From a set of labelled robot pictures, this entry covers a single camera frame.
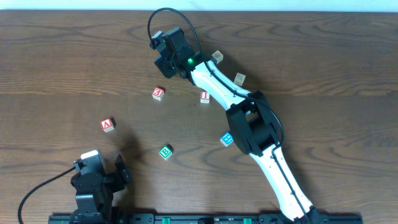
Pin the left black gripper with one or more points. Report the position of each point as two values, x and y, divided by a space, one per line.
115 177

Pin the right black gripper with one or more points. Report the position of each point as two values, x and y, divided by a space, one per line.
162 66

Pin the red letter A block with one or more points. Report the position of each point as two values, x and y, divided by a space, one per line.
107 125

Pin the red letter I block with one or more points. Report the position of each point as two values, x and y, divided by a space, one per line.
205 97

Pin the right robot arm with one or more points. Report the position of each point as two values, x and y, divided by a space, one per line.
255 128

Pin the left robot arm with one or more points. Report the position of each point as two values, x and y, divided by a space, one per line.
96 207

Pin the red letter E block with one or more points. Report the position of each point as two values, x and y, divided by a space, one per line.
158 93

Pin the blue-edged picture block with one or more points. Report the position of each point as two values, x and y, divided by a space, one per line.
217 57

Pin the green letter B block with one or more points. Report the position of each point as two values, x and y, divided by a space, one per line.
166 151

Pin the plain white picture block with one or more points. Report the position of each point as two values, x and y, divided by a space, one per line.
239 79

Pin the blue plus sign block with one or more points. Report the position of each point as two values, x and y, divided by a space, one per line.
226 139

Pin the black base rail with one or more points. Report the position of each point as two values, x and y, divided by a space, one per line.
265 218

